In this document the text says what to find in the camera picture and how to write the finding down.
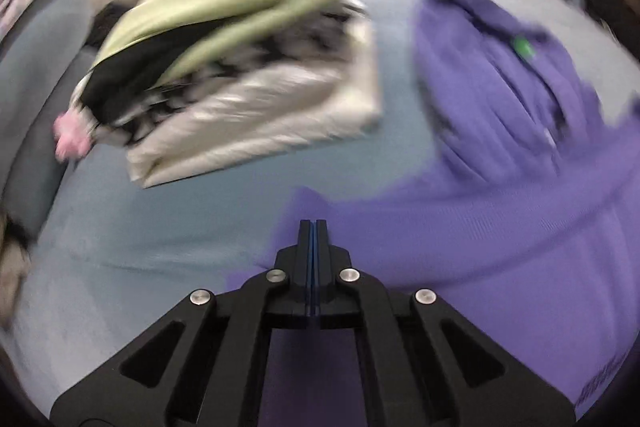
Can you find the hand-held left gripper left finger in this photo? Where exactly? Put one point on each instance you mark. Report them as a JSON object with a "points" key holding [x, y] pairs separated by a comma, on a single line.
{"points": [[304, 267]]}

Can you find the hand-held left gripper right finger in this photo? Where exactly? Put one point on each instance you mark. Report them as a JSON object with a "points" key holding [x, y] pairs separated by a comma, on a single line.
{"points": [[322, 267]]}

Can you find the purple zip hoodie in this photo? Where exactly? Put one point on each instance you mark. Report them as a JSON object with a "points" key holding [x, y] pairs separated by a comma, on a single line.
{"points": [[500, 232]]}

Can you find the folded shiny white garment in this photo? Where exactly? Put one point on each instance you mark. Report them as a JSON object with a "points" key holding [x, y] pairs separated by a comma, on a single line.
{"points": [[250, 122]]}

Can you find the folded black white patterned garment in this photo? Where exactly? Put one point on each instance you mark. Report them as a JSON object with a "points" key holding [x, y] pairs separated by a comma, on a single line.
{"points": [[280, 52]]}

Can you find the white pink cat plush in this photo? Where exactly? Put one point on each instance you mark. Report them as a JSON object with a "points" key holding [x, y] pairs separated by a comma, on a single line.
{"points": [[70, 137]]}

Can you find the beige pillow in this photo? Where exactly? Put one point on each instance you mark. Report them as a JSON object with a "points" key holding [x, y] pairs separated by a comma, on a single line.
{"points": [[10, 267]]}

